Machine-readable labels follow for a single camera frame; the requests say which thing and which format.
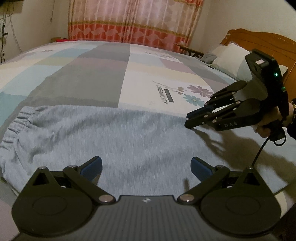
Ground light blue grey garment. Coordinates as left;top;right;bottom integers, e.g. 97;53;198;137
1;105;295;196

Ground person's right hand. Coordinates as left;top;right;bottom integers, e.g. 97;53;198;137
252;102;295;138

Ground white grey printed pillow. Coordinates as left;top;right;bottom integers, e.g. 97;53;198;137
211;42;289;82

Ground grey pillow behind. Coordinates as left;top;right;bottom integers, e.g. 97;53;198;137
200;53;217;64

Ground brown wooden headboard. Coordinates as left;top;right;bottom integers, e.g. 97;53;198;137
221;29;296;100

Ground dark wooden bedside table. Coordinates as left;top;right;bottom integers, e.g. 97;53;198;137
176;44;204;58

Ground patchwork bed sheet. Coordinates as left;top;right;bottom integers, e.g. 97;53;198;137
0;39;296;241

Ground pink red patterned curtain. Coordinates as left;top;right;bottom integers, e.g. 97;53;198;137
68;0;203;53

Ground red item beside bed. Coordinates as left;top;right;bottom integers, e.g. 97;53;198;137
51;37;69;43

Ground wall hanging cables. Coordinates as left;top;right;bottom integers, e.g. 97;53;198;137
0;1;24;64

